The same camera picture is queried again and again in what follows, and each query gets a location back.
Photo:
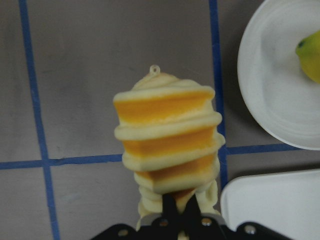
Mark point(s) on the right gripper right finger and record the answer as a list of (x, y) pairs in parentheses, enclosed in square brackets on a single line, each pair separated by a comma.
[(209, 226)]

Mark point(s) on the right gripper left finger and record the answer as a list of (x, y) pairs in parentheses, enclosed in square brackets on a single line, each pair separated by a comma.
[(155, 226)]

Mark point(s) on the white plate under lemon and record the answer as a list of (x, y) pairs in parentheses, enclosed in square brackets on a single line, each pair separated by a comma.
[(280, 97)]

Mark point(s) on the white rectangular tray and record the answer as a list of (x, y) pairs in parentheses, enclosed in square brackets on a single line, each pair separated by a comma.
[(288, 202)]

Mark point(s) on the yellow lemon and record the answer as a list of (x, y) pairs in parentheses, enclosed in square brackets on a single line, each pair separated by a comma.
[(308, 52)]

